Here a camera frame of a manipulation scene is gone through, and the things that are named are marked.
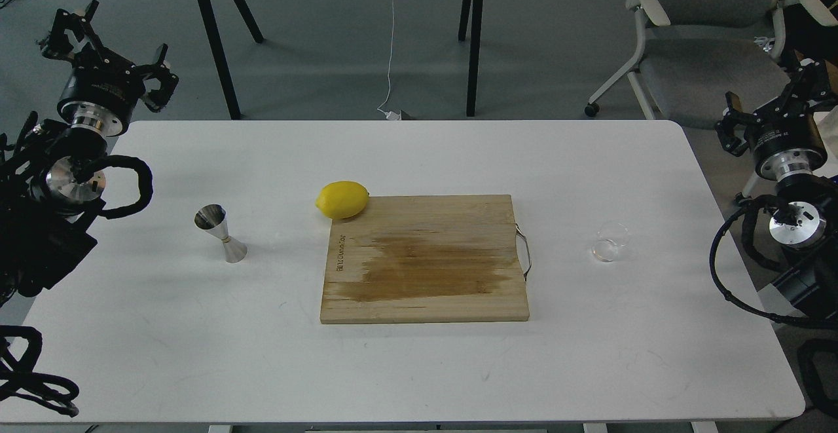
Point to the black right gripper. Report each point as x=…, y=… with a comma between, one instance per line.
x=789, y=143

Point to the grey office chair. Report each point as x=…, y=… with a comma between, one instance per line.
x=684, y=80

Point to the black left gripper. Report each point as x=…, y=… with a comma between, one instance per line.
x=94, y=98

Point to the small clear glass cup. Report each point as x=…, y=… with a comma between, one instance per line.
x=611, y=242

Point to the wooden cutting board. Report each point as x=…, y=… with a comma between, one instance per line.
x=425, y=259

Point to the steel double jigger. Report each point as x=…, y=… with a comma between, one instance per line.
x=213, y=220

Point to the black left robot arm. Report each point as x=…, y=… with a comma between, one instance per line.
x=58, y=177

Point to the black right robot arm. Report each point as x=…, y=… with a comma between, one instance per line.
x=793, y=231

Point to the yellow lemon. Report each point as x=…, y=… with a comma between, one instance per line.
x=342, y=199

